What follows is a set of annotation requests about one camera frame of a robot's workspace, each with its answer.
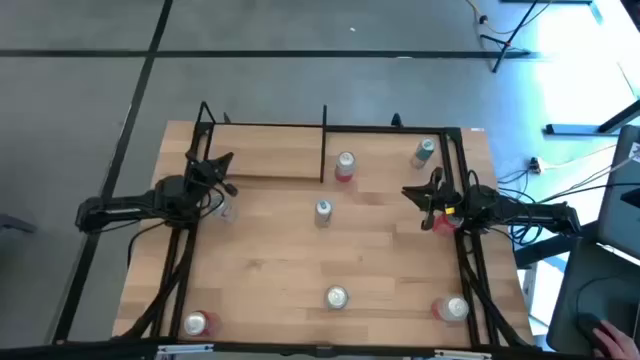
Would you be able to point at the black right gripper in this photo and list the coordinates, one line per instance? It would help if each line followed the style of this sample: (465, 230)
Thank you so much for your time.
(447, 200)

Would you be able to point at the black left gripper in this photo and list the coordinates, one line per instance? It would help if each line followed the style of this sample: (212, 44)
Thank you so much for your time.
(205, 177)

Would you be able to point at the red soda can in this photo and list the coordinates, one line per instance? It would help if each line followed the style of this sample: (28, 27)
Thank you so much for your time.
(450, 308)
(444, 225)

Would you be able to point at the blue silver Red Bull can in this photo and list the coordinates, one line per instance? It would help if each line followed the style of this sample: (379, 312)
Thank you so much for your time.
(424, 152)
(323, 213)

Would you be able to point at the silver Diet Coke can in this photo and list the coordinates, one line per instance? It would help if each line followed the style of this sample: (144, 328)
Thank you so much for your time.
(225, 211)
(336, 298)

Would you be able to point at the pink white Spindrift can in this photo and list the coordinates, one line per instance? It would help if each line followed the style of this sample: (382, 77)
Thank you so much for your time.
(345, 166)

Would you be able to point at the orange Fanta can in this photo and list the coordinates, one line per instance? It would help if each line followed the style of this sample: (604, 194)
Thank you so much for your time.
(199, 323)

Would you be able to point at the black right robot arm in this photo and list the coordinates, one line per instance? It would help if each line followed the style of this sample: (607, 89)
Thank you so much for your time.
(530, 212)

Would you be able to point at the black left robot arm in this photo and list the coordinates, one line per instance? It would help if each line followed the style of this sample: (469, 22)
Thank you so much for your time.
(125, 205)

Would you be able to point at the white table label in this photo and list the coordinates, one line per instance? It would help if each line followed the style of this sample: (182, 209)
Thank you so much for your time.
(477, 130)

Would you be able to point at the black power adapter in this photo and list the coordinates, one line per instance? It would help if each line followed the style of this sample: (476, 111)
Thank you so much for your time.
(534, 164)

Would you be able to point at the dark beam under table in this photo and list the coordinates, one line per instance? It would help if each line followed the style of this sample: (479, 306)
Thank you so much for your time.
(550, 244)

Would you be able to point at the black desk foot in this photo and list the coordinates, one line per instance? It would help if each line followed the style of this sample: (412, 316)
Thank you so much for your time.
(570, 130)

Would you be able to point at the black tripod stand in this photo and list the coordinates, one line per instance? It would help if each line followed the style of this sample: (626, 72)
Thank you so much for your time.
(507, 45)

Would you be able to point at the dark grey desk mat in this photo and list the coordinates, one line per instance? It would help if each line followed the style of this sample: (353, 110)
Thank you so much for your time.
(575, 290)

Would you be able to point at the grey laptop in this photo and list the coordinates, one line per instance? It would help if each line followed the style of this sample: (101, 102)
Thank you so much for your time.
(620, 200)

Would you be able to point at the black computer mouse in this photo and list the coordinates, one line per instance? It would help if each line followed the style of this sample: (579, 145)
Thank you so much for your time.
(590, 325)

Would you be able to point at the grey chair base leg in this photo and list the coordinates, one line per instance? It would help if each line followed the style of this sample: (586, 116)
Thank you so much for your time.
(15, 223)

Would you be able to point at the person's hand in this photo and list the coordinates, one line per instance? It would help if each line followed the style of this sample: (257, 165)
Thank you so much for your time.
(617, 346)

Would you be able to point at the black aluminium table frame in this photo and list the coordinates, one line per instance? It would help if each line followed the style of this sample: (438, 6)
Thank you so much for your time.
(380, 129)

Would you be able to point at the silver metal bracket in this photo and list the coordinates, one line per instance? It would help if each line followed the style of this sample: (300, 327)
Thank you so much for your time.
(462, 354)
(185, 348)

